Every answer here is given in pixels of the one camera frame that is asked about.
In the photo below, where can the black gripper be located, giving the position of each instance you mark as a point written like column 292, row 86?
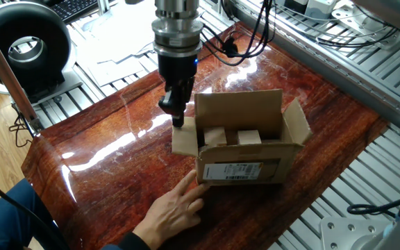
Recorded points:
column 177, row 67

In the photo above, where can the brown cardboard shipping box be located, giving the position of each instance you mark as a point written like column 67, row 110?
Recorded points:
column 241, row 156

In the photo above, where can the grey robot arm, blue caps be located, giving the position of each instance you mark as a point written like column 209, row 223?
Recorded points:
column 177, row 31

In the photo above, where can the forearm in dark sleeve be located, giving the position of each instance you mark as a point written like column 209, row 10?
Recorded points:
column 130, row 243

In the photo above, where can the small plain cardboard box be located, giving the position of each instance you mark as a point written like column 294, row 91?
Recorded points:
column 249, row 137
column 215, row 136

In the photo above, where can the grey junction box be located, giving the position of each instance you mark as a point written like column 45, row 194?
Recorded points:
column 319, row 7

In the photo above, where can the person's right hand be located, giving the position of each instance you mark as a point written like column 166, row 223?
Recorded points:
column 168, row 215

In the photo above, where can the white paper sheets pile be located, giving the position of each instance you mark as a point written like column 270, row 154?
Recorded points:
column 123, row 31

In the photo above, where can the glossy wood-grain table mat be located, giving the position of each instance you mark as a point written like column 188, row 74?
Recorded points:
column 116, row 166

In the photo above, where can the short aluminium upright profile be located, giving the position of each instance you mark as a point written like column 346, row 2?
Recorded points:
column 103, row 6

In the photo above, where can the black computer keyboard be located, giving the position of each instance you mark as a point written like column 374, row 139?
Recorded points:
column 75, row 8

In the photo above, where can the drilled robot mounting plate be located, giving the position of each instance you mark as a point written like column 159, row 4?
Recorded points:
column 339, row 236

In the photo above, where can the person's leg in blue trousers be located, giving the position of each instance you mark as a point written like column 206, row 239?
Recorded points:
column 2, row 222

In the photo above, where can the grey aluminium frame beam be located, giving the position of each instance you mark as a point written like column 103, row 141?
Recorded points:
column 325, row 66

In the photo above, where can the bare aluminium diagonal post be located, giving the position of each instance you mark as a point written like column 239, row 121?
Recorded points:
column 2, row 66

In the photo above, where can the silver pedestal on drilled plate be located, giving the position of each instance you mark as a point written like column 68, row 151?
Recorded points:
column 399, row 40

